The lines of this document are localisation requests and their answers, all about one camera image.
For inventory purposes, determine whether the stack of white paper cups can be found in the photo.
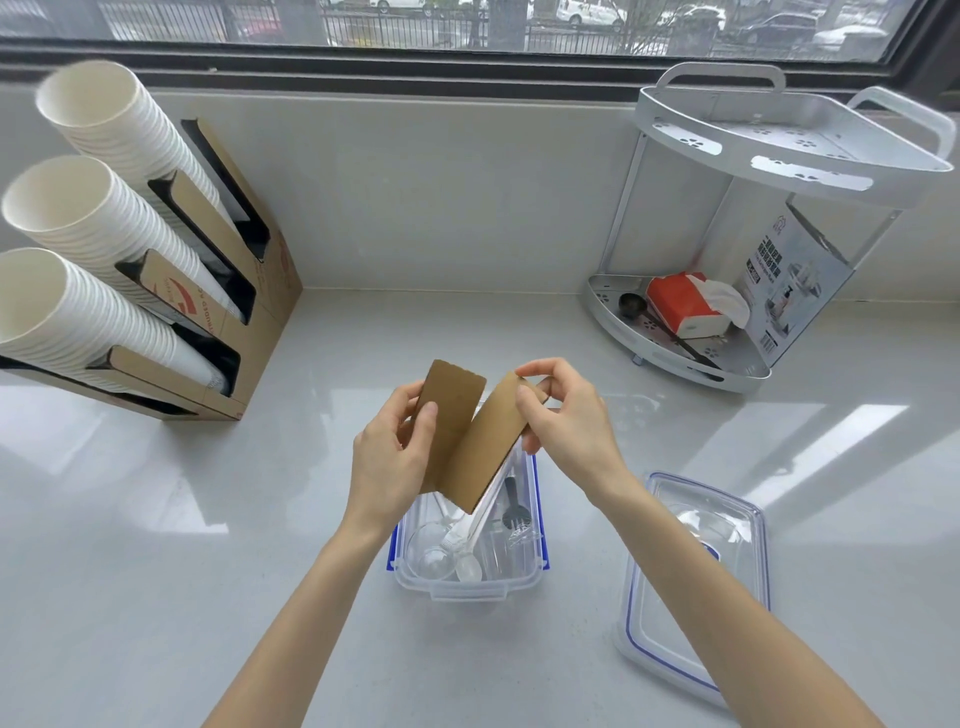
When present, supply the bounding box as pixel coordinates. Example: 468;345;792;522
1;154;243;320
34;60;241;226
0;247;230;396

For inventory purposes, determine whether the person's left hand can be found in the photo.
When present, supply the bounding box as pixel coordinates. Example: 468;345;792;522
341;382;441;531

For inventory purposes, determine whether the white metal corner shelf rack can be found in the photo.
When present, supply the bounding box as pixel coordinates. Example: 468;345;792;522
585;61;958;396

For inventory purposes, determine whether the person's left forearm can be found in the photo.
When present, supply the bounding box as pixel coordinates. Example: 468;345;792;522
202;516;400;728

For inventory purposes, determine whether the cardboard cup dispenser holder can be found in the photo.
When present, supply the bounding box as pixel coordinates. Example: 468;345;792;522
0;117;304;423

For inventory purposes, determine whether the clear plastic stemmed glass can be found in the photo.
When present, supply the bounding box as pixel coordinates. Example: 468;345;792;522
405;491;460;583

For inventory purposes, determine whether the black metal fence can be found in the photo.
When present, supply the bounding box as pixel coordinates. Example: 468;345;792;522
97;0;751;55

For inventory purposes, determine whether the red tissue pack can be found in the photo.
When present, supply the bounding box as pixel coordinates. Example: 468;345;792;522
645;270;752;340

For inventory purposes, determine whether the clear container lid blue seal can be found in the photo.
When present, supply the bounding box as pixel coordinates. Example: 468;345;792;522
613;471;772;711

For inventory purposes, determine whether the person's right hand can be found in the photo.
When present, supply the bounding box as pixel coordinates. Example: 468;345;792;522
513;357;636;506

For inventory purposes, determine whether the printed product card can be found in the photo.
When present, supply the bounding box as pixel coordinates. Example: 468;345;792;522
737;196;858;370

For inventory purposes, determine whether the black measuring scoop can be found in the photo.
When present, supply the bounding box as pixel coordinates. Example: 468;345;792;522
618;291;723;371

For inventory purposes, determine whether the brown cardboard cup sleeve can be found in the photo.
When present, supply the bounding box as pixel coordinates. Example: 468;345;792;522
442;371;550;516
414;359;489;496

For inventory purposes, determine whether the black plastic fork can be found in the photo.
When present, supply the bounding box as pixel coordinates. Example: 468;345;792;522
500;475;528;531

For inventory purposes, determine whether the person's right forearm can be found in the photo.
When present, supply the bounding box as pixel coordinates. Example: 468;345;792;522
588;471;888;728

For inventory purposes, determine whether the white plastic spoon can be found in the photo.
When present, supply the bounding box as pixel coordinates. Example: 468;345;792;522
454;457;519;585

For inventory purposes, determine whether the dark window frame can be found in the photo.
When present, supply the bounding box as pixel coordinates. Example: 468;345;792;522
0;0;960;114

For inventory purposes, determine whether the clear plastic storage container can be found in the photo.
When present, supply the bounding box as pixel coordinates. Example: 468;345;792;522
387;441;551;604

